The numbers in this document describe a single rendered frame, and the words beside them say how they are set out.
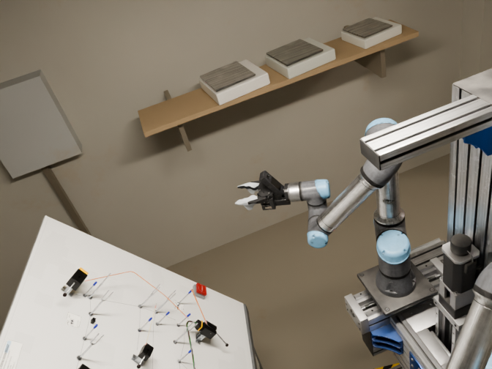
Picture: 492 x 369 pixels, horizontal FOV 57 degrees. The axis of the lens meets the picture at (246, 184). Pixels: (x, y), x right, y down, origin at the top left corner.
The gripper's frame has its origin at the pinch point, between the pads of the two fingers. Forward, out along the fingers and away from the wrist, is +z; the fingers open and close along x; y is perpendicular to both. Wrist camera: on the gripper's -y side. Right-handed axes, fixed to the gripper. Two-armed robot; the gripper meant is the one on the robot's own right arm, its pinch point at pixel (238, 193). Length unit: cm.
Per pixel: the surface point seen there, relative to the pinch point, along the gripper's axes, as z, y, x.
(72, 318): 53, -2, -52
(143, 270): 47, 23, -17
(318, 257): -7, 171, 87
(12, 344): 57, -17, -68
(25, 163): 158, 29, 73
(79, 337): 49, 0, -58
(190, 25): 48, -4, 145
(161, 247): 117, 148, 90
